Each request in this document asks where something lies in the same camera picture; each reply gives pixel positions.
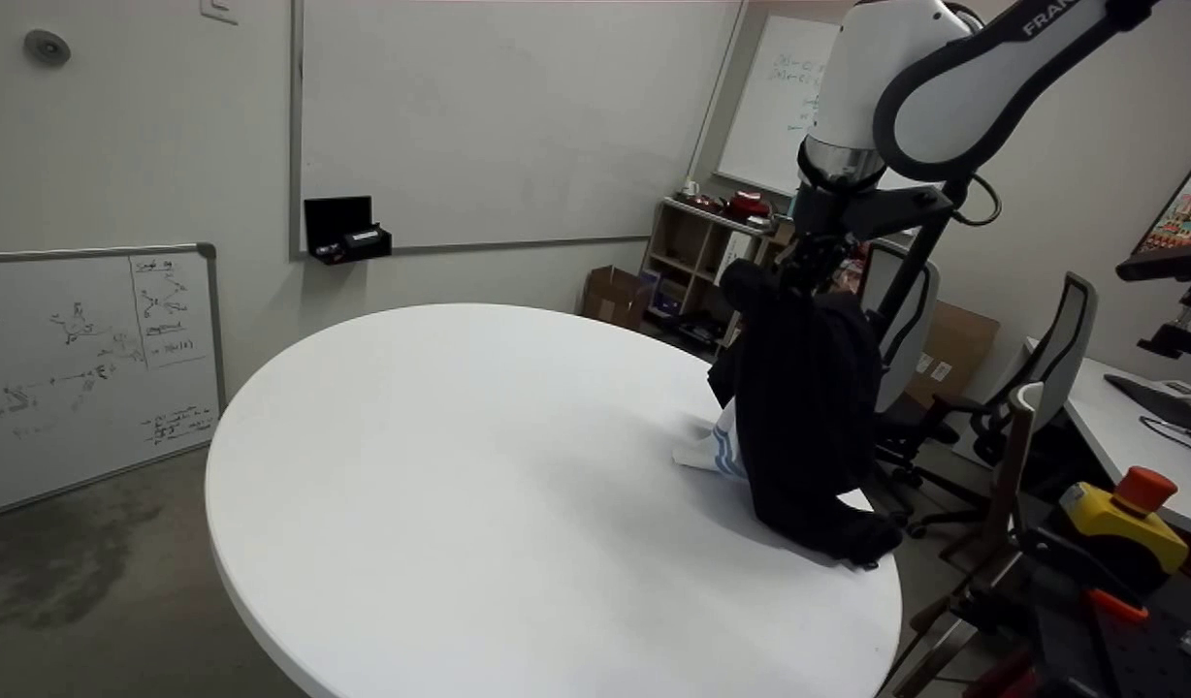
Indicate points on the white cloth cover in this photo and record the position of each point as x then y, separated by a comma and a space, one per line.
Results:
720, 446

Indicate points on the black whiteboard eraser box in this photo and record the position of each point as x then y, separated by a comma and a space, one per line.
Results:
344, 224

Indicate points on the red item on shelf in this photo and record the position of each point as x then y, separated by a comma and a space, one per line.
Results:
749, 203

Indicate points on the computer monitor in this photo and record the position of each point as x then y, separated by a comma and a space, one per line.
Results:
1182, 218

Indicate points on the small brown cardboard box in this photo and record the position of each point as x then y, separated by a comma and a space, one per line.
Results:
614, 296

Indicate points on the floor-standing framed whiteboard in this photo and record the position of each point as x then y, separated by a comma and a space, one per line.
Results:
74, 361

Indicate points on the round grey wall device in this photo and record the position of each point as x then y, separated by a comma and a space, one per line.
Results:
48, 49

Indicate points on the white desk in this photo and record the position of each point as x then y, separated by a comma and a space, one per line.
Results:
1112, 441

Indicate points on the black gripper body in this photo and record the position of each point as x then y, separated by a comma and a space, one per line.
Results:
826, 233

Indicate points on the large brown cardboard box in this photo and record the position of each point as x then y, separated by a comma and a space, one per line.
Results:
965, 343

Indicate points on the black cloth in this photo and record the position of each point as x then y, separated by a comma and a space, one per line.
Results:
807, 399

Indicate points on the thin grey stand pole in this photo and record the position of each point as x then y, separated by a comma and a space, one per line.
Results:
1007, 504

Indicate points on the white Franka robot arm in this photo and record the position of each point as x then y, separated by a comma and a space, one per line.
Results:
865, 65

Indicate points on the grey mesh office chair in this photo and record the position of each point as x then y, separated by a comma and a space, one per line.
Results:
906, 352
1065, 335

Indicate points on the large wall whiteboard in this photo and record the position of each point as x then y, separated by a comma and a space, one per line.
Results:
490, 116

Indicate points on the small leaning whiteboard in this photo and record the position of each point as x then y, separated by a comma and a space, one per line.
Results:
769, 102

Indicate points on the wooden storage shelf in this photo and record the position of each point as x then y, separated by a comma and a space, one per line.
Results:
697, 246

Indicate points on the yellow emergency stop button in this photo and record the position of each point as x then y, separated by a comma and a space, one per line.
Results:
1139, 538

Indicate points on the black monitor stand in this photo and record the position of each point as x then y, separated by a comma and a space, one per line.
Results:
1182, 337

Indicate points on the black keyboard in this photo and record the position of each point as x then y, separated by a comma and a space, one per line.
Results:
1160, 399

